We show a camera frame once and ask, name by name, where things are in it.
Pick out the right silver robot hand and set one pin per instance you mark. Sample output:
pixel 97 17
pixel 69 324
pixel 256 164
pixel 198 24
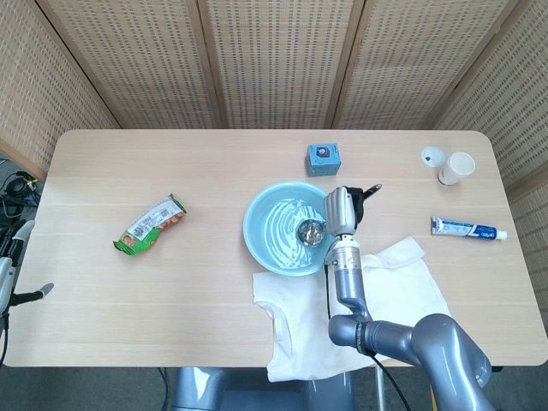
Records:
pixel 340 210

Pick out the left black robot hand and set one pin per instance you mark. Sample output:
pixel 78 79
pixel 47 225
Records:
pixel 6 278

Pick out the silver metal ladle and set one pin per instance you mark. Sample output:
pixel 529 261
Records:
pixel 311 233

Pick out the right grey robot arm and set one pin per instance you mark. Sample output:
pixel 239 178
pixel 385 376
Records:
pixel 347 278

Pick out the light blue bowl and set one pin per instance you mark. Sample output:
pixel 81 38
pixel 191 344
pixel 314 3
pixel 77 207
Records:
pixel 265 242

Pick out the small blue cardboard box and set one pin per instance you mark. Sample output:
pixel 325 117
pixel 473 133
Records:
pixel 323 160

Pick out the white round lid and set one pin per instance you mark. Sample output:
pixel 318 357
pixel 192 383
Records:
pixel 431 156

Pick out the white cloth garment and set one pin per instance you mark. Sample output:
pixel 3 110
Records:
pixel 299 325

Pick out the white paper cup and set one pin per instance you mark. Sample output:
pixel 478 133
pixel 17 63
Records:
pixel 456 169

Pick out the white blue toothpaste tube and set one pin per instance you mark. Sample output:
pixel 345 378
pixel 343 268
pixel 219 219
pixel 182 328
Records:
pixel 462 228

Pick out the green snack packet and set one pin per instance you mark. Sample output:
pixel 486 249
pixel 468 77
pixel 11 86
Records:
pixel 150 224

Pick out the woven folding screen panel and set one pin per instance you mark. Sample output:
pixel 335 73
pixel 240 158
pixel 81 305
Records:
pixel 514 107
pixel 278 64
pixel 38 85
pixel 419 64
pixel 137 64

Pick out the metal table leg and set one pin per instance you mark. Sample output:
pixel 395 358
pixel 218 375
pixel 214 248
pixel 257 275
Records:
pixel 379 385

